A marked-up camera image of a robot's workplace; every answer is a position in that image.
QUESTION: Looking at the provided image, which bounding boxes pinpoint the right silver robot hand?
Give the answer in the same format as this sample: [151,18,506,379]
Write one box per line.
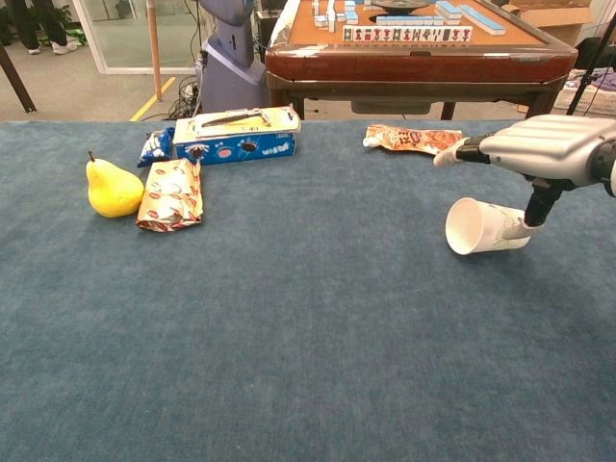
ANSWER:
[432,114,610,242]

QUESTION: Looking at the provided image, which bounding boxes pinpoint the white paper cup green print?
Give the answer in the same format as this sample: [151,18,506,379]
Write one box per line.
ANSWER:
[445,196,531,256]

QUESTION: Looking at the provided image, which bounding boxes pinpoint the white plastic basket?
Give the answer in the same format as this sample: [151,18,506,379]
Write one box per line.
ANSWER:
[552,71,616,116]

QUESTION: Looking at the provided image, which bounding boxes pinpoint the black tripod leg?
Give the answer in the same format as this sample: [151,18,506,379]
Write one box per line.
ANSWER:
[564,21,616,117]

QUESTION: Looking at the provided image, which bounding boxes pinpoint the black bag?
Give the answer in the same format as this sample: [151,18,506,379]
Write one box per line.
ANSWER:
[575,37,616,71]

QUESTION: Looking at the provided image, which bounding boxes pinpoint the cardboard box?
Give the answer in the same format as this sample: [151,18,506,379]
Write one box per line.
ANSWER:
[500,0,598,47]

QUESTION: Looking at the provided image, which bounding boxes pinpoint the orange spouted drink pouch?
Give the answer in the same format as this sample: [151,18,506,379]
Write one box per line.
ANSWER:
[363,123,464,158]

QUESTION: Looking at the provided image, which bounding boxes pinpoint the long row blue-backed mahjong tiles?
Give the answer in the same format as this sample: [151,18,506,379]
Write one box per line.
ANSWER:
[457,3,506,36]

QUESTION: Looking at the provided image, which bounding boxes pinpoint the brown mahjong table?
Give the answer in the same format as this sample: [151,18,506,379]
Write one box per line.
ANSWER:
[264,0,578,120]

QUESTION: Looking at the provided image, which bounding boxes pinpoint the stacked blue-backed mahjong tiles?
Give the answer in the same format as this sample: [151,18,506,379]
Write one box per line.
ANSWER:
[434,0,464,26]

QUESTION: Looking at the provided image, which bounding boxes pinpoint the row of face-up mahjong tiles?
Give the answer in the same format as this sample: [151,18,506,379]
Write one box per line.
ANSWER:
[342,24,474,43]

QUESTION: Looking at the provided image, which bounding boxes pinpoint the short row blue-backed mahjong tiles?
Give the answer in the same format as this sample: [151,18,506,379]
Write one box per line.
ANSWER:
[375,14,447,27]

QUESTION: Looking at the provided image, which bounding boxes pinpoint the cluster of upright mahjong tiles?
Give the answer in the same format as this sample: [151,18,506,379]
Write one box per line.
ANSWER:
[312,0,360,34]

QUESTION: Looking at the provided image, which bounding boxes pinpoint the blue felt table cloth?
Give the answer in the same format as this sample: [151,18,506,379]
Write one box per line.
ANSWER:
[0,118,616,462]

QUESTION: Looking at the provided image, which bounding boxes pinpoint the utility knife blister pack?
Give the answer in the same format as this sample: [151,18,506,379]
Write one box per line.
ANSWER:
[173,105,302,141]

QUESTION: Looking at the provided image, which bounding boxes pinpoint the blue cookie box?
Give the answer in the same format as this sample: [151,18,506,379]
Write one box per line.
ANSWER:
[172,129,296,167]

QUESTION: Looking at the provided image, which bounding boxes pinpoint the red and white snack bag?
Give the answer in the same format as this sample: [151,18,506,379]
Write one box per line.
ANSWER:
[136,157,204,234]

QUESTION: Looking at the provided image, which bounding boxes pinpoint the small blue cookie packet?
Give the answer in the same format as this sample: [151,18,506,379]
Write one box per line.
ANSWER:
[137,126,176,168]

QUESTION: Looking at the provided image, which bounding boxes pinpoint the wooden pole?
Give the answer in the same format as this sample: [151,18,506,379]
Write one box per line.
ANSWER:
[146,0,164,102]

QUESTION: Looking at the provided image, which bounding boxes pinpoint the yellow pear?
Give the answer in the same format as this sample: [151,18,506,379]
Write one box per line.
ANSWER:
[86,150,145,219]

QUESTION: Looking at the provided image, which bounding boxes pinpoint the person in black trousers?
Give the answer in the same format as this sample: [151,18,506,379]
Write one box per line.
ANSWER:
[9,0,81,56]

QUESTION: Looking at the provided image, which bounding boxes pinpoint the black slanted table leg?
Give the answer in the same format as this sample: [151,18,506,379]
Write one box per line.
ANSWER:
[0,40,38,115]

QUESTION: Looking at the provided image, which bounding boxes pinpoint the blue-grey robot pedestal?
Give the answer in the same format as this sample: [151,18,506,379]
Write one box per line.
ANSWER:
[196,0,268,115]

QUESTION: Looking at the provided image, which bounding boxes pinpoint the power strip with cables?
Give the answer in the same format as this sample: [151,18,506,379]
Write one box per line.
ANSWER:
[167,76,201,119]

